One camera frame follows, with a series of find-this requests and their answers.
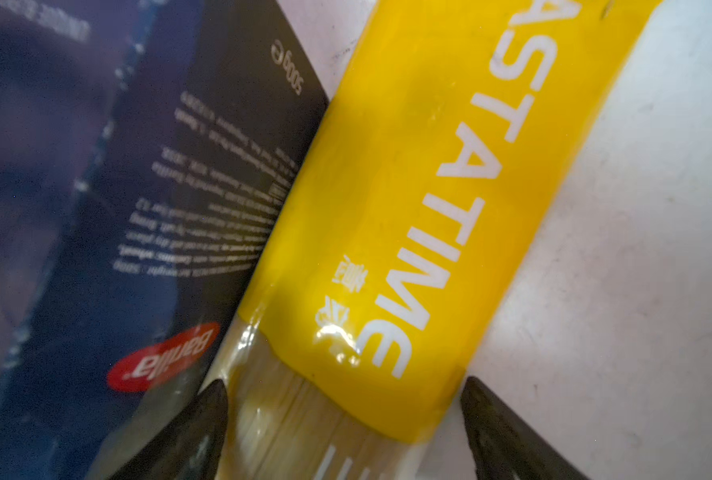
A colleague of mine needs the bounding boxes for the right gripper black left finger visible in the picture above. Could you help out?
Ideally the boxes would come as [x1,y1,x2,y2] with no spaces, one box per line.
[110,379,229,480]

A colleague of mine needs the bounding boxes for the yellow Pastatime spaghetti bag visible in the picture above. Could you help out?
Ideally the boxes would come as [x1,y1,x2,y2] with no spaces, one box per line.
[209,1,656,479]

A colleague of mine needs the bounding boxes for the blue Barilla rigatoni box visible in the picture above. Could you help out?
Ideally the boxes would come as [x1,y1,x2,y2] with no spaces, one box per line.
[0,1,329,479]

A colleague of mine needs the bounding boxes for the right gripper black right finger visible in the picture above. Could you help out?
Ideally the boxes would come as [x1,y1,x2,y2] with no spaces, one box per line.
[460,376,588,480]

